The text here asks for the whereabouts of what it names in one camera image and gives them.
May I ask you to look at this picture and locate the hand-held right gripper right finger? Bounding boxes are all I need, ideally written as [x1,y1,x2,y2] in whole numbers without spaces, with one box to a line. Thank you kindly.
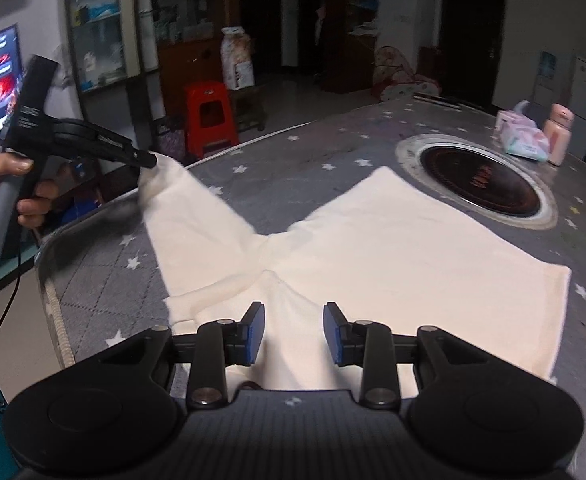
[323,302,489,408]

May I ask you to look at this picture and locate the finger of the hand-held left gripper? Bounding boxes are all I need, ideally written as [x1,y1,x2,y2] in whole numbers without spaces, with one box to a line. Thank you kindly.
[93,132,159,170]

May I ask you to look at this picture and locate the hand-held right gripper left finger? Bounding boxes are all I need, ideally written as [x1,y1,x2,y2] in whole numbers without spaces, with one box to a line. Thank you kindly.
[98,301,266,408]

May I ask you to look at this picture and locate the cream pants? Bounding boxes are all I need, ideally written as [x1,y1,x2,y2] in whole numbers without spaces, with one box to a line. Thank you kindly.
[140,155,572,393]

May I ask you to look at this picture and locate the person's left hand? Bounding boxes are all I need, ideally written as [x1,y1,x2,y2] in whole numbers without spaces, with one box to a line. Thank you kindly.
[0,152,60,231]

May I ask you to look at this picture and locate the purple patterned bin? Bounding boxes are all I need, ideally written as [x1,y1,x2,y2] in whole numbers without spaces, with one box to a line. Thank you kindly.
[154,117,188,166]

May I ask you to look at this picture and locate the red plastic stool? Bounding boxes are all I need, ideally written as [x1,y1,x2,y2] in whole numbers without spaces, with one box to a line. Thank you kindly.
[183,81,240,158]

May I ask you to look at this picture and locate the glass-door display cabinet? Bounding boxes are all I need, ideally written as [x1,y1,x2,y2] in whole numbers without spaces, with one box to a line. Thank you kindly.
[65,0,239,121]

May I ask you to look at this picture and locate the small wooden stool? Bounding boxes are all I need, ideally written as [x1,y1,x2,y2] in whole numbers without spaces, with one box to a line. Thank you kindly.
[228,85,266,133]

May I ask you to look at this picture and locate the white printed feed bag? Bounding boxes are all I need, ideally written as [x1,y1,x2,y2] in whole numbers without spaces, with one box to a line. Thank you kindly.
[220,26,255,91]

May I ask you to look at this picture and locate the grey star-print table cover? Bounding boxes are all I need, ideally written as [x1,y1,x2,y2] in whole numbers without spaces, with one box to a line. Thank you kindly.
[35,95,586,480]

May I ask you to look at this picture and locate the round black induction cooker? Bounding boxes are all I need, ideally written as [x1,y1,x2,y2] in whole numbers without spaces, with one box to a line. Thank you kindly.
[395,132,559,231]

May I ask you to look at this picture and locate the dark wooden shelf cabinet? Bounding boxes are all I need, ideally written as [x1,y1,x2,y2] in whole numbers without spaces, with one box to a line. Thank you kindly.
[343,0,381,93]

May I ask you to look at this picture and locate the polka-dot play tent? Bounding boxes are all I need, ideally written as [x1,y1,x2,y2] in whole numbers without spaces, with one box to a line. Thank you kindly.
[373,46,441,103]

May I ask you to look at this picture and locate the wet wipes packet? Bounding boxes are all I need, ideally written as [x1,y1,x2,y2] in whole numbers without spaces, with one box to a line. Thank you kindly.
[502,115,550,162]

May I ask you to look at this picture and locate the pink bottle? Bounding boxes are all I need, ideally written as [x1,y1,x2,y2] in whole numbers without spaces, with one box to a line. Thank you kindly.
[543,103,575,166]

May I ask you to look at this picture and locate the dark wooden door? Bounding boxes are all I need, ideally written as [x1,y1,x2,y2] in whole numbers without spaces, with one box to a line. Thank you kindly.
[438,0,506,98]

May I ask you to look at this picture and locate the water dispenser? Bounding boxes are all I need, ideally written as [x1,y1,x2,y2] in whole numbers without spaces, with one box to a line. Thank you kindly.
[530,51,559,111]

